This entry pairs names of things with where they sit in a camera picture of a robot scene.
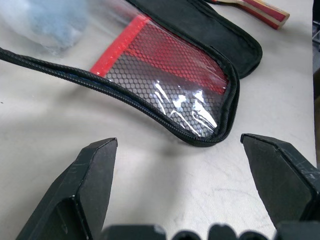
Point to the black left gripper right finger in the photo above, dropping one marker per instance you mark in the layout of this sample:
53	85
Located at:
277	180

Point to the black zippered paddle case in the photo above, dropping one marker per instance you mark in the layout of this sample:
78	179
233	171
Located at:
160	75

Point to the red table tennis paddle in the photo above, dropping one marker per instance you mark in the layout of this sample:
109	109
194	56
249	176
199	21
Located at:
260	11

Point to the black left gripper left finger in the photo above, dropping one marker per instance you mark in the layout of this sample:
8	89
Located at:
82	185

